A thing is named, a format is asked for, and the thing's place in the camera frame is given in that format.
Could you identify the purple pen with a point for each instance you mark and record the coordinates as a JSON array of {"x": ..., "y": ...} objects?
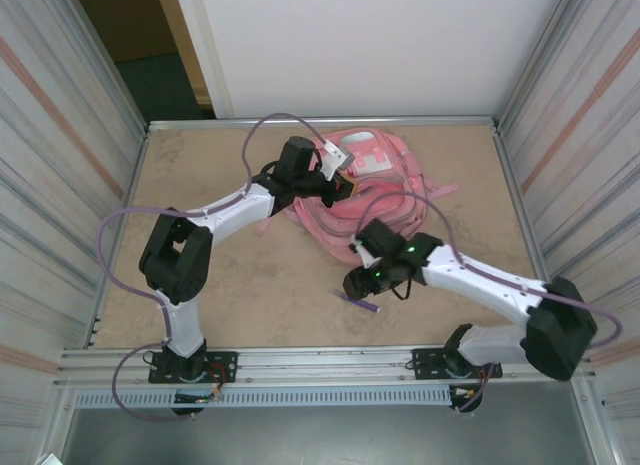
[{"x": 360, "y": 301}]

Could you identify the pink school backpack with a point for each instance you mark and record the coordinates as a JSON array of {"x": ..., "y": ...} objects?
[{"x": 390, "y": 210}]

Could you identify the aluminium mounting rail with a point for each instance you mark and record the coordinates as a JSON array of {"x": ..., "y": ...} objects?
[{"x": 325, "y": 367}]

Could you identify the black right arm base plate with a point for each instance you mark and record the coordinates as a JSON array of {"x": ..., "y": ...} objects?
[{"x": 427, "y": 362}]

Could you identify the white door frame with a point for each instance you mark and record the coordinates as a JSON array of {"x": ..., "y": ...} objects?
[{"x": 206, "y": 60}]

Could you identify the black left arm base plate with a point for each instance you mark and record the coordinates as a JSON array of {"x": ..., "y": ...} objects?
[{"x": 222, "y": 367}]

